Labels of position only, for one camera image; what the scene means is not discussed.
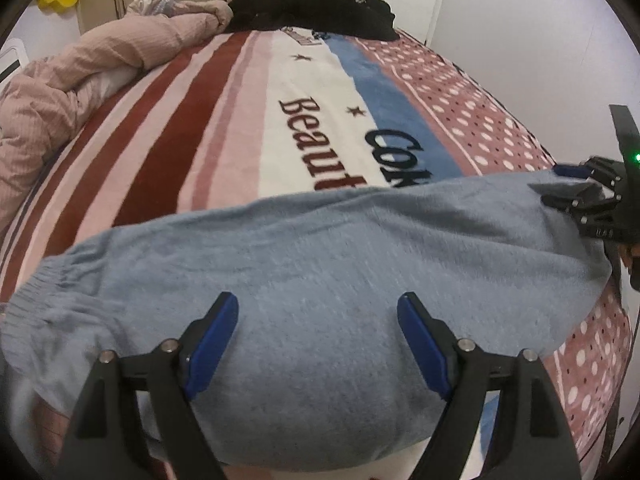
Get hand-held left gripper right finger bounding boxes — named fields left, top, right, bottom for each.
left=396, top=291, right=583, bottom=480

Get pile of black clothes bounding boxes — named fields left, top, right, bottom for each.
left=227, top=0, right=399, bottom=42

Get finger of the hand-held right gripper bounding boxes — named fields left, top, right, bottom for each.
left=553, top=157, right=626, bottom=181
left=530, top=180, right=623, bottom=226

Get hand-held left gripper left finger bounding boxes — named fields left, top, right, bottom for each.
left=57, top=291, right=239, bottom=480

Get pink quilted duvet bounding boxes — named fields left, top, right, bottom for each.
left=0, top=0, right=235, bottom=233

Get striped printed blanket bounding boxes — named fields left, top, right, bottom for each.
left=0, top=25, right=633, bottom=480

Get light blue fleece pants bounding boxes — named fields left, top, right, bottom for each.
left=0, top=169, right=617, bottom=471

